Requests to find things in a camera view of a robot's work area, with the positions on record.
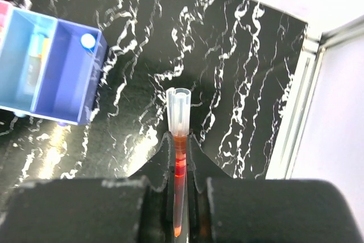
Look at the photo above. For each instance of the orange highlighter pen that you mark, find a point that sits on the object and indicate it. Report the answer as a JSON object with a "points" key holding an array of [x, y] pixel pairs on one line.
{"points": [[45, 48]]}

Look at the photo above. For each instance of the pink bin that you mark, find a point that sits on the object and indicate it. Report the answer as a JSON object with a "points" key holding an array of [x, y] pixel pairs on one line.
{"points": [[6, 9]]}

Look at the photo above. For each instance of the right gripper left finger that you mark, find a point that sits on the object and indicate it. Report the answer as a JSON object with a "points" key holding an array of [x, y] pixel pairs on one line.
{"points": [[133, 209]]}

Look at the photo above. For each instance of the red pencil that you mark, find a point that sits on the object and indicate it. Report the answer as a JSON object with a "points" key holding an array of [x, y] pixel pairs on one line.
{"points": [[178, 114]]}

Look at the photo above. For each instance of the blue white marker pen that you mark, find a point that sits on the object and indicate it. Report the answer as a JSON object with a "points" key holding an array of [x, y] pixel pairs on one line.
{"points": [[34, 62]]}

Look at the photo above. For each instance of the purple bin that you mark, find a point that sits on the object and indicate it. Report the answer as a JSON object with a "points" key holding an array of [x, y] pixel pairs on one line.
{"points": [[71, 75]]}

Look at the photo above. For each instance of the black marbled table mat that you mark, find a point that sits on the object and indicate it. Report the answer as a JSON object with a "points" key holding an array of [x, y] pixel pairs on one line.
{"points": [[238, 58]]}

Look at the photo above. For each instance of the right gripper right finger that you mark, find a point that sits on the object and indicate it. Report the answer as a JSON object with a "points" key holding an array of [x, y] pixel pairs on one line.
{"points": [[224, 209]]}

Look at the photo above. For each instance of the teal blue bin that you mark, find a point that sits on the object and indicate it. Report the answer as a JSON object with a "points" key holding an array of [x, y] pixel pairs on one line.
{"points": [[14, 59]]}

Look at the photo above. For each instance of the grey blue glue stick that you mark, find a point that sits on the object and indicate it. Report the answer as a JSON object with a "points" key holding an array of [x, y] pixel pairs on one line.
{"points": [[88, 42]]}

